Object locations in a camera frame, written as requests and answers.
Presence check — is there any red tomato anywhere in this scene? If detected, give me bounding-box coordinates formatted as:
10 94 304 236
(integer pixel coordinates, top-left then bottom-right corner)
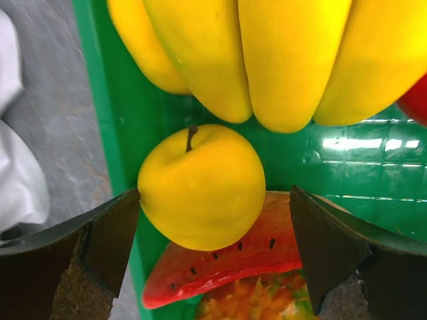
397 74 427 127

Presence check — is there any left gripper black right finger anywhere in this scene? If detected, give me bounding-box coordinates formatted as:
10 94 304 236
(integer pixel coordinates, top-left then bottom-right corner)
290 185 426 319

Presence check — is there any white garment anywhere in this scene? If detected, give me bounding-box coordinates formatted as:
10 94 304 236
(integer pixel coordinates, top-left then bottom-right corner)
1 11 50 231

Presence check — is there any yellow banana bunch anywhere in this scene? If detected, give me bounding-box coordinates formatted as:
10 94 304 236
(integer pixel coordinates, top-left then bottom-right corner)
107 1 426 133

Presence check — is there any green plastic tray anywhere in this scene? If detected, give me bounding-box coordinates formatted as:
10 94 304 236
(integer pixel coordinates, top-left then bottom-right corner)
74 1 426 319

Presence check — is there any yellow lemon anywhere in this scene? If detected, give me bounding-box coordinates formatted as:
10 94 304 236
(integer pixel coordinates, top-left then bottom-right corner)
137 124 266 251

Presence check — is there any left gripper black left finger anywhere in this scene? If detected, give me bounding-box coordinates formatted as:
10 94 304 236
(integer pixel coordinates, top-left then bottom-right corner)
1 189 139 319

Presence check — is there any orange plastic pineapple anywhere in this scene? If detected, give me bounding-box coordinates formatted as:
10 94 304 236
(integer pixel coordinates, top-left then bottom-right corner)
194 269 320 320

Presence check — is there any red watermelon slice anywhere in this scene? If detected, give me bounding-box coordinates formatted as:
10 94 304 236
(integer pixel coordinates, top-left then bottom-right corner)
141 191 302 309

